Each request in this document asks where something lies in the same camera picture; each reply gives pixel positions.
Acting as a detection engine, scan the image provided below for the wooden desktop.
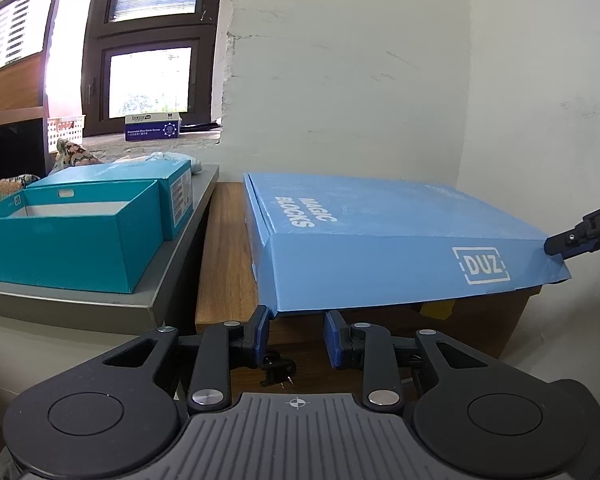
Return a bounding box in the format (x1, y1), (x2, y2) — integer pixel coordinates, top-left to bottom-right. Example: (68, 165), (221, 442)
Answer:
(195, 181), (506, 401)

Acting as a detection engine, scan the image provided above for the dark framed window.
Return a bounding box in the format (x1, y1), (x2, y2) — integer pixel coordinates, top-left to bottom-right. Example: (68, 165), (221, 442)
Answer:
(80, 0), (227, 137)

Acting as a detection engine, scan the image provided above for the patterned knit cloth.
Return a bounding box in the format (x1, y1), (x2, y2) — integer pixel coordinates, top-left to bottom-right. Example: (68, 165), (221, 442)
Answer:
(54, 140), (104, 174)

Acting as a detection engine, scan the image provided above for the blue and white glove box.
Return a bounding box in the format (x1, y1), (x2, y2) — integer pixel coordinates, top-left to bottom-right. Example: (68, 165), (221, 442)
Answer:
(124, 112), (181, 142)

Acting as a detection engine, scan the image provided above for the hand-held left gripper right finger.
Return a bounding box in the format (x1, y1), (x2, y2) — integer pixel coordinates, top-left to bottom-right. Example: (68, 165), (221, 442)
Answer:
(324, 309), (551, 415)

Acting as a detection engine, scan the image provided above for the cream knit cloth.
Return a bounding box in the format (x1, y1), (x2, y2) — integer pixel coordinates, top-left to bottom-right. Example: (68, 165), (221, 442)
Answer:
(0, 174), (42, 207)

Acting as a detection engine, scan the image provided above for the closed teal box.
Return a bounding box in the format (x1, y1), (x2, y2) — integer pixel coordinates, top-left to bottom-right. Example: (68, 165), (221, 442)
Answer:
(26, 159), (194, 241)

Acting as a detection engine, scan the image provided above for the stone windowsill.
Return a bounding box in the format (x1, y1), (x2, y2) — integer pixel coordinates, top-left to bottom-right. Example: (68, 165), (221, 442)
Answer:
(82, 127), (224, 166)

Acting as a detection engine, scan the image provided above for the white plastic basket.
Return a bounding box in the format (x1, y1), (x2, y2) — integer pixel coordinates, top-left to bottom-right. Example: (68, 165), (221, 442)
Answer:
(47, 115), (87, 154)

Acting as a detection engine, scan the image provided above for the large blue cardboard box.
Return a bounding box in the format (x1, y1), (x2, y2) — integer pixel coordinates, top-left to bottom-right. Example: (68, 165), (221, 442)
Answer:
(243, 172), (572, 357)

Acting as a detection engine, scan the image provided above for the wooden shelf unit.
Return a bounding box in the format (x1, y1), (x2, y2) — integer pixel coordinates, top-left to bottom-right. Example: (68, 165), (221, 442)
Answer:
(0, 0), (67, 211)

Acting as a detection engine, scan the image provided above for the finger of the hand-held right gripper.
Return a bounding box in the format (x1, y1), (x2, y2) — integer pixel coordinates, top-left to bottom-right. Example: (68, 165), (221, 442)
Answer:
(544, 219), (600, 261)

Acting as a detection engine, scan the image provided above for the white plastic bag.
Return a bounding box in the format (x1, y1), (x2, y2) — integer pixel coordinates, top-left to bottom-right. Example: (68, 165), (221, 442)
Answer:
(114, 151), (204, 174)

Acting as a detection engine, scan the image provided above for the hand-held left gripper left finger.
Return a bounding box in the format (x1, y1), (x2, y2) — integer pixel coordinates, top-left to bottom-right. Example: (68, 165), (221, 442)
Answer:
(102, 305), (271, 416)

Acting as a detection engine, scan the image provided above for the grey cabinet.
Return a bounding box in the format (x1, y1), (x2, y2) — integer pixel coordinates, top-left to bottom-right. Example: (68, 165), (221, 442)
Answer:
(0, 164), (221, 413)

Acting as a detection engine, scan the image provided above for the open teal box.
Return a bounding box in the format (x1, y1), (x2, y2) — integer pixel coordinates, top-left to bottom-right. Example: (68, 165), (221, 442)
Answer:
(0, 180), (162, 295)

